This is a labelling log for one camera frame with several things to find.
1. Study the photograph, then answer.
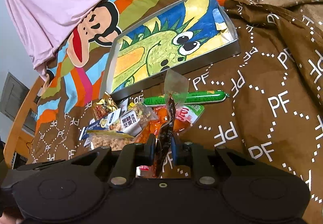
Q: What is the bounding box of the peanut clear bag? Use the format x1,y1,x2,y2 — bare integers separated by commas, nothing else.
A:
88,131,137,151

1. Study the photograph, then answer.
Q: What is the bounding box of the mixed nuts clear bag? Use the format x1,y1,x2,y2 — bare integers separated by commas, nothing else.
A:
109,103,158,137

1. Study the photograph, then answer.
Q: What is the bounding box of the orange snack bag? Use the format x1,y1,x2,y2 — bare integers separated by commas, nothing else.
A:
134,107,193,143

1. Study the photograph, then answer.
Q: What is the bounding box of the grey wall cabinet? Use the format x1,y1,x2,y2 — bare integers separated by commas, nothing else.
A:
1,72,29,121

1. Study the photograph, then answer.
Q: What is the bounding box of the gold foil snack packet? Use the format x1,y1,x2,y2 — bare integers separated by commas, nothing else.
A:
93,92,118,120

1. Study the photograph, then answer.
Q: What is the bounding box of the white red-lettered snack pack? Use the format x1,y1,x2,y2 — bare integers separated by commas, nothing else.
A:
176,104,205,124

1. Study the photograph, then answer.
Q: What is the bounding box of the blue white snack bar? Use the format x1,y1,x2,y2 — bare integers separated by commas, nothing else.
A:
78,108,121,141

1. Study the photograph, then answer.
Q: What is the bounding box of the brown monkey print duvet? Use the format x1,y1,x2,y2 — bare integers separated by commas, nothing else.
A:
27,0,322,223

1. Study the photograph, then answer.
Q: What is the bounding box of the metal tray with dinosaur drawing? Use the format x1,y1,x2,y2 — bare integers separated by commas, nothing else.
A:
100,0,241,100

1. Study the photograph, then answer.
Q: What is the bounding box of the dark clear snack packet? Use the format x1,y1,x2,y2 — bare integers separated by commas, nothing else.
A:
153,69,189,178

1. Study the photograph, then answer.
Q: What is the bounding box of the green sausage stick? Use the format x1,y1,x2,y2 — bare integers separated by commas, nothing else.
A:
143,90,229,107

